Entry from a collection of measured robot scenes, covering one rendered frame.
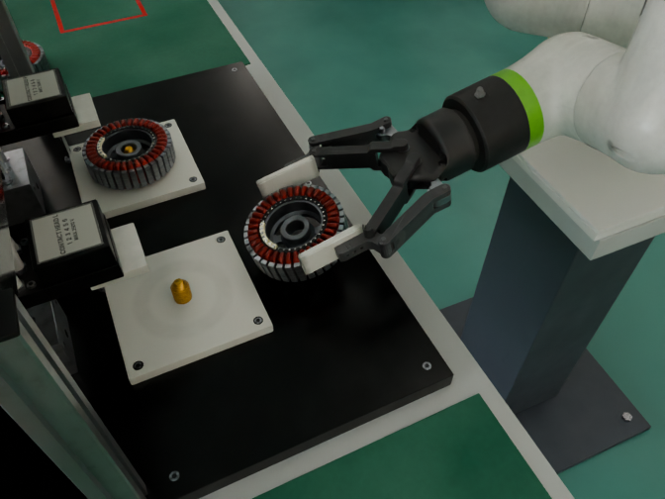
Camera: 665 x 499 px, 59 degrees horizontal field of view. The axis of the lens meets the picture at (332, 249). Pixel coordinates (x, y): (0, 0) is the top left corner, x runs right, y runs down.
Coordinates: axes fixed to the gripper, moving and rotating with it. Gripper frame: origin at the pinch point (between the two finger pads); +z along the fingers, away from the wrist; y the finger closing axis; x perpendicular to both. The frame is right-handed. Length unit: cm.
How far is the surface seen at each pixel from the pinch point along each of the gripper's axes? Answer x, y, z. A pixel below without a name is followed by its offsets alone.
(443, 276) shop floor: -95, 38, -38
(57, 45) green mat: -6, 66, 20
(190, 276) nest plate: -3.6, 2.3, 13.1
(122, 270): 8.0, -3.3, 16.7
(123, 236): 7.1, 1.5, 15.9
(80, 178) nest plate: -1.9, 24.2, 21.3
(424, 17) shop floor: -110, 169, -109
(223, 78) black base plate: -8.2, 40.3, -2.3
